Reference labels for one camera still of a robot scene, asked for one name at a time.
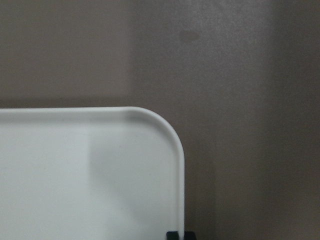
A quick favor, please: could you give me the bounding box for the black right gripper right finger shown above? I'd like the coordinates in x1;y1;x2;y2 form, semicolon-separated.
183;231;197;240

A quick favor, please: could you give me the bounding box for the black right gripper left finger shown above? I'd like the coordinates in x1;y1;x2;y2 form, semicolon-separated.
166;231;179;240

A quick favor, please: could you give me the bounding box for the cream rabbit tray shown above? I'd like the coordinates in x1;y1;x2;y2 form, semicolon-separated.
0;107;185;240

